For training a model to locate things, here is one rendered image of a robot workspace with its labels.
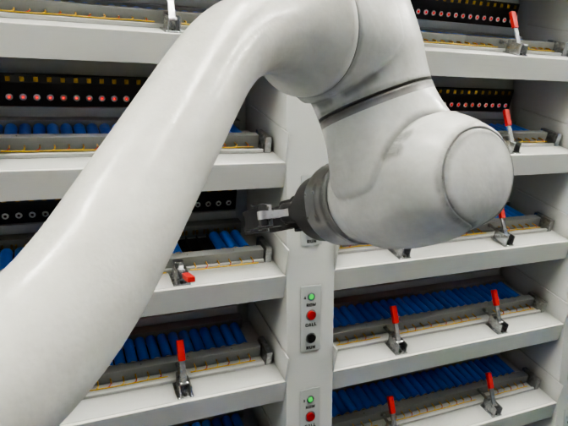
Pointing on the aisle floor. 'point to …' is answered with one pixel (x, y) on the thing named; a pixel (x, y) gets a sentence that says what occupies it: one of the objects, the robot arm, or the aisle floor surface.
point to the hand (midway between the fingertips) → (267, 221)
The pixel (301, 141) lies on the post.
